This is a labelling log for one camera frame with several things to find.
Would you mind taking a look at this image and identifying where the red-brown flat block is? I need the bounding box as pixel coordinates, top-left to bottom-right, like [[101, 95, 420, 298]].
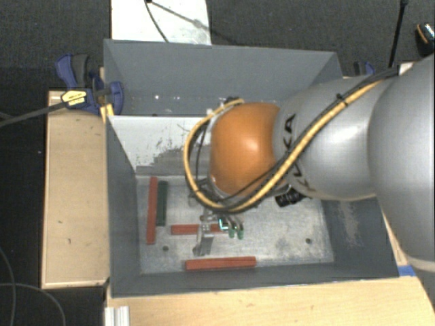
[[170, 223, 226, 236], [184, 256, 258, 272], [145, 176, 159, 246]]

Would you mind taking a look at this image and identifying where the dark green flat block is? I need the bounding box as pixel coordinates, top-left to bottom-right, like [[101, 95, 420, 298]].
[[156, 180, 169, 227]]

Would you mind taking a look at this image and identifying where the pale wood board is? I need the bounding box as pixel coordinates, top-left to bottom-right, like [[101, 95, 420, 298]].
[[41, 90, 111, 290]]

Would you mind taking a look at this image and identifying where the grey metal bin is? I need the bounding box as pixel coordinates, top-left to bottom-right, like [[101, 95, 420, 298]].
[[103, 38, 400, 298]]

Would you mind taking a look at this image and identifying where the black cylinder on white bracket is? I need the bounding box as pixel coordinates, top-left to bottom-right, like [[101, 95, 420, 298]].
[[275, 185, 304, 208]]

